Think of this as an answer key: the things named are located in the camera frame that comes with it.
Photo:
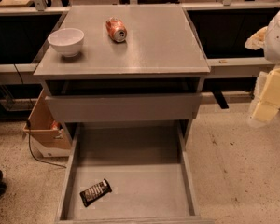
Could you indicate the cardboard box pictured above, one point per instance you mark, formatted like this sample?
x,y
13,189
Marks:
x,y
48,134

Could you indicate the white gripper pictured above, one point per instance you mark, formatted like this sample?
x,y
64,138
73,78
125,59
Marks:
x,y
278,39

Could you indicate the orange soda can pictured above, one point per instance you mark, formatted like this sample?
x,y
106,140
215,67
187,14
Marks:
x,y
116,29

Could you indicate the grey metal rail frame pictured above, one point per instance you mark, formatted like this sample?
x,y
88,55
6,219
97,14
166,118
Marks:
x,y
239,66

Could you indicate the grey drawer cabinet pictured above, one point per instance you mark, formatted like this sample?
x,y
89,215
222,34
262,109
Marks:
x,y
160,55

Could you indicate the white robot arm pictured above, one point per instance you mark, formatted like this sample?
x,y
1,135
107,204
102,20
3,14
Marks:
x,y
272,45

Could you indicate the grey top drawer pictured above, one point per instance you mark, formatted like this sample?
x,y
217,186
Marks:
x,y
107,108

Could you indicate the grey open middle drawer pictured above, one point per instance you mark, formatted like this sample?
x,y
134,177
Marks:
x,y
147,168

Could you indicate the black rxbar chocolate wrapper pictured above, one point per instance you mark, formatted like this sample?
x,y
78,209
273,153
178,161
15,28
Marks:
x,y
95,192

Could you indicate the white ceramic bowl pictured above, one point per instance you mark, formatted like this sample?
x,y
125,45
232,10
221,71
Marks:
x,y
67,41

